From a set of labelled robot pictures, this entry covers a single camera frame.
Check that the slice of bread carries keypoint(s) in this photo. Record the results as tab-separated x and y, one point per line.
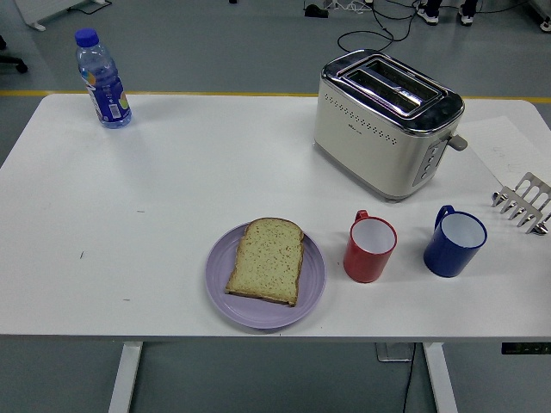
267	262

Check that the purple round plate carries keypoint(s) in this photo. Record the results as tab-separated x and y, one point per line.
267	316

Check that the red mug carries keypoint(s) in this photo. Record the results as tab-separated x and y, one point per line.
363	262

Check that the cream and chrome toaster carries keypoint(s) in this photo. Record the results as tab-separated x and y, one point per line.
366	142

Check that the blue mug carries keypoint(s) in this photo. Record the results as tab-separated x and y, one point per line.
447	258

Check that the blue-capped plastic water bottle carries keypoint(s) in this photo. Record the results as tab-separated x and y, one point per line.
105	92

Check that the white table leg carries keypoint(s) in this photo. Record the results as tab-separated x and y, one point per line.
441	378
125	378

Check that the person's shoe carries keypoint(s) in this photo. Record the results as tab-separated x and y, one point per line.
428	14
466	15

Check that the metal toast rack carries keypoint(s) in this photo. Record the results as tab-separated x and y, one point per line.
523	202

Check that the black table control panel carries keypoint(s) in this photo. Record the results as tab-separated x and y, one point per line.
525	348

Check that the black office chair base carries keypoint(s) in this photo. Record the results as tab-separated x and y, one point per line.
13	60

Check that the white furniture base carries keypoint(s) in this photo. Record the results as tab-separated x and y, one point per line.
34	15

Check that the white furniture foot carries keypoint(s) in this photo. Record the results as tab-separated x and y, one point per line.
546	23

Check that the clear bracket under table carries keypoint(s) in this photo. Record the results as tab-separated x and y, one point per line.
394	353

